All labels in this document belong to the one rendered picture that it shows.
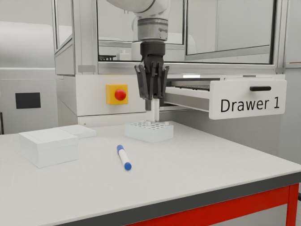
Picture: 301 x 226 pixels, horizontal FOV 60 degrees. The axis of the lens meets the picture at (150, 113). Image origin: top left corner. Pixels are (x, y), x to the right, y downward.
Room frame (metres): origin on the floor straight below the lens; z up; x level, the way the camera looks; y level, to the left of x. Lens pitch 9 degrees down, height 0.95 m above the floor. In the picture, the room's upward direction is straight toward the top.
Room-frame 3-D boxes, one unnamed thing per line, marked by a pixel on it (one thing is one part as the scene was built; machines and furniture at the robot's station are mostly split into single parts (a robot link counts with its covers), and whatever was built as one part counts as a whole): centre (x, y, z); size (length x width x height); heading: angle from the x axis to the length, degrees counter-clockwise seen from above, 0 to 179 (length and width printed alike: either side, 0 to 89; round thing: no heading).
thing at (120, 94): (0.91, 0.11, 0.88); 0.04 x 0.03 x 0.04; 114
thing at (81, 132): (0.80, 0.24, 0.77); 0.13 x 0.09 x 0.02; 40
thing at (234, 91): (0.80, -0.30, 0.87); 0.29 x 0.02 x 0.11; 114
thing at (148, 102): (0.77, 0.01, 0.86); 0.03 x 0.01 x 0.05; 136
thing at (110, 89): (0.94, 0.12, 0.88); 0.07 x 0.05 x 0.07; 114
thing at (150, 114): (0.78, 0.00, 0.84); 0.03 x 0.01 x 0.07; 46
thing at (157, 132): (0.76, 0.01, 0.78); 0.12 x 0.08 x 0.04; 46
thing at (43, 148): (0.57, 0.23, 0.79); 0.13 x 0.09 x 0.05; 42
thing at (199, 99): (0.99, -0.22, 0.86); 0.40 x 0.26 x 0.06; 24
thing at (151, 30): (0.79, -0.01, 1.07); 0.09 x 0.09 x 0.06
